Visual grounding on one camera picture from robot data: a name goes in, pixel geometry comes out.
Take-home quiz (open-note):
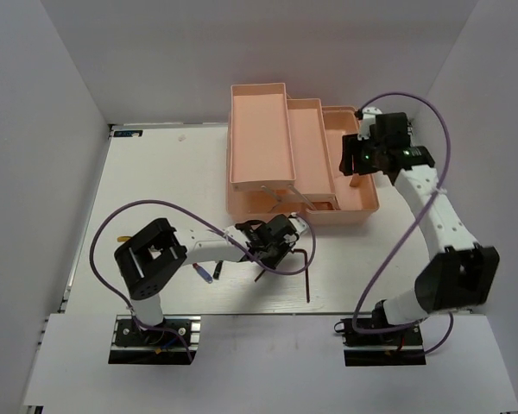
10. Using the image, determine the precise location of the pink plastic toolbox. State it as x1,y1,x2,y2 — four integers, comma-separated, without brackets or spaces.
226,83,380,225

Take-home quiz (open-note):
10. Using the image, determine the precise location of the short-leg brown hex key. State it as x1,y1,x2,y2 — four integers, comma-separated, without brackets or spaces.
350,174,360,188

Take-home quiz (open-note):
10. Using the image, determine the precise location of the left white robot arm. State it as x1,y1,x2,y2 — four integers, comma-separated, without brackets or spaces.
114,214,307,344

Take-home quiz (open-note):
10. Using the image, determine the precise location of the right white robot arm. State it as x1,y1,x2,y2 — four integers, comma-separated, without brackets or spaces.
339,107,500,344

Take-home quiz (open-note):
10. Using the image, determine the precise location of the long brown hex key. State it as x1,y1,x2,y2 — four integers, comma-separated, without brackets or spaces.
293,248,311,304

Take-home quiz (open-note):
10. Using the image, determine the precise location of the bent brown hex key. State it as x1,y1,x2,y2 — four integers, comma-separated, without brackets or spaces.
254,246,306,284

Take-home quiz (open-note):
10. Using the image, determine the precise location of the black green screwdriver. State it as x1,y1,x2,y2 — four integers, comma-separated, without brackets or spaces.
212,260,223,280

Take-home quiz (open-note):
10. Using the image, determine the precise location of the left blue table label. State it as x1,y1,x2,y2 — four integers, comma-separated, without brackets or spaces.
113,129,143,138

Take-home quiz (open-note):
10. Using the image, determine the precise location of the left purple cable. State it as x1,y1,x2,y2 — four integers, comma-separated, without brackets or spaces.
89,199,318,362

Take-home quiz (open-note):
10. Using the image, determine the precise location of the blue handled screwdriver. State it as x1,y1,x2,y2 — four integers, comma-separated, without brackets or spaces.
193,263,213,284

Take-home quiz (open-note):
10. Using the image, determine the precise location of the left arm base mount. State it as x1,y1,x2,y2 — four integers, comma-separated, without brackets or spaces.
108,316,201,366

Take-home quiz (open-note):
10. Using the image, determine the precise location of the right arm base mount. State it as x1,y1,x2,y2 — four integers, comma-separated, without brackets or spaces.
334,318,426,367

